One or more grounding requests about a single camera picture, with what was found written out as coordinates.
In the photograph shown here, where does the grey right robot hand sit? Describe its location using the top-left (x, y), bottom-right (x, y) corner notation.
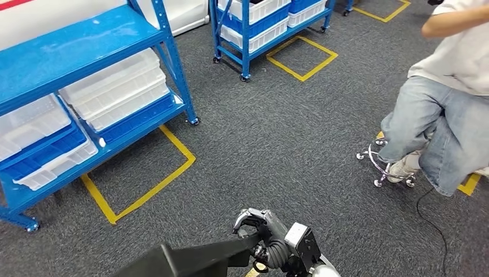
top-left (233, 208), bottom-right (289, 246)

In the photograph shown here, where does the black plastic panel part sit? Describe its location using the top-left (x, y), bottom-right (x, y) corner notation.
top-left (111, 233), bottom-right (265, 277)

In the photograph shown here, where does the person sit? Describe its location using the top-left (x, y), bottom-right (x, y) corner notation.
top-left (377, 0), bottom-right (489, 197)

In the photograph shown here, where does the white car with red stripe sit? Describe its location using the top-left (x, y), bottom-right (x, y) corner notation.
top-left (0, 0), bottom-right (210, 51)

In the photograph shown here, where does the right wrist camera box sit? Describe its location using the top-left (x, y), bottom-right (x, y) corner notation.
top-left (284, 222), bottom-right (322, 273)

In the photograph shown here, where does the black floor cable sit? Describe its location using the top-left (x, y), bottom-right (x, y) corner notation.
top-left (415, 186), bottom-right (449, 277)

